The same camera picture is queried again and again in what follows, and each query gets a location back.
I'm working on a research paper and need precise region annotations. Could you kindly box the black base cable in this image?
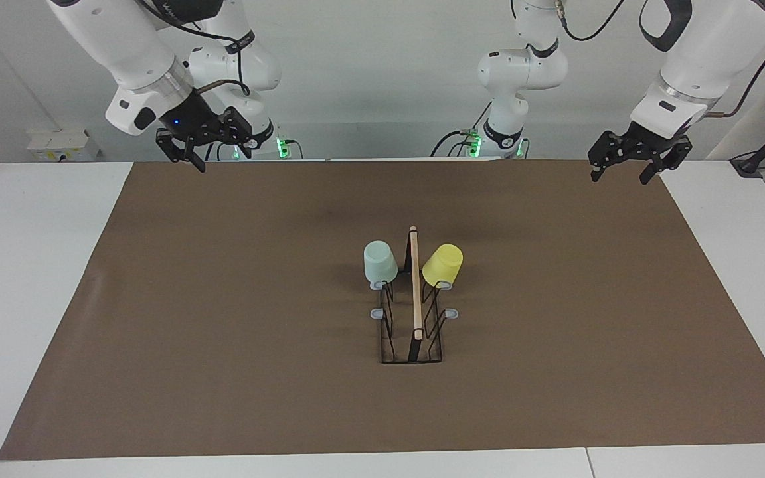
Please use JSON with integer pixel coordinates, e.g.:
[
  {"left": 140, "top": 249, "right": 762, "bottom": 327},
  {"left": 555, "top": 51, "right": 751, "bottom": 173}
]
[{"left": 430, "top": 103, "right": 493, "bottom": 158}]

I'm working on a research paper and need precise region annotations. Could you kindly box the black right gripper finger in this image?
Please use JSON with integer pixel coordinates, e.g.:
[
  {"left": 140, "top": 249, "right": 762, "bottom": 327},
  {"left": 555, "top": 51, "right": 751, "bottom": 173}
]
[
  {"left": 155, "top": 129, "right": 207, "bottom": 173},
  {"left": 220, "top": 106, "right": 254, "bottom": 160}
]

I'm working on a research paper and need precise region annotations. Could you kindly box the brown table mat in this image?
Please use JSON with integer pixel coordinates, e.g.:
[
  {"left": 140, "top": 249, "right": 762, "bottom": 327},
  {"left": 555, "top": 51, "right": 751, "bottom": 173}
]
[{"left": 0, "top": 159, "right": 765, "bottom": 461}]

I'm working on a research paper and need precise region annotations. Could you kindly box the yellow plastic cup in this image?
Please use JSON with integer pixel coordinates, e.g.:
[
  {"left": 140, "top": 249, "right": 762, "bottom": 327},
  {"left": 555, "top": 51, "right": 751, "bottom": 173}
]
[{"left": 422, "top": 244, "right": 464, "bottom": 289}]

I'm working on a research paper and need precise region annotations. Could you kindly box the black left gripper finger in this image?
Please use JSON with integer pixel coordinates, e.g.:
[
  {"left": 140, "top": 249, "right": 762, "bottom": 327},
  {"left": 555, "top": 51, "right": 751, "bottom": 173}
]
[
  {"left": 587, "top": 131, "right": 629, "bottom": 183},
  {"left": 640, "top": 136, "right": 693, "bottom": 185}
]

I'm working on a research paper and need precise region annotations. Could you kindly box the black wire cup rack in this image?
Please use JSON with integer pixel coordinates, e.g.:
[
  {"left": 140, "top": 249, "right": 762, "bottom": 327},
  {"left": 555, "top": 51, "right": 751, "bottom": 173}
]
[{"left": 369, "top": 226, "right": 460, "bottom": 364}]

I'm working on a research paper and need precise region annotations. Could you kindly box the pale green plastic cup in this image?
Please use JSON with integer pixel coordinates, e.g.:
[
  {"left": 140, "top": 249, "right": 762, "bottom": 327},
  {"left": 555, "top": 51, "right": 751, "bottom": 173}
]
[{"left": 363, "top": 240, "right": 399, "bottom": 283}]

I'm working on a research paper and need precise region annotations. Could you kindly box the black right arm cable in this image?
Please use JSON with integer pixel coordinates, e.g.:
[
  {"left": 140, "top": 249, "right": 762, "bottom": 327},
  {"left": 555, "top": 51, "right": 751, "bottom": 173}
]
[{"left": 137, "top": 0, "right": 252, "bottom": 97}]

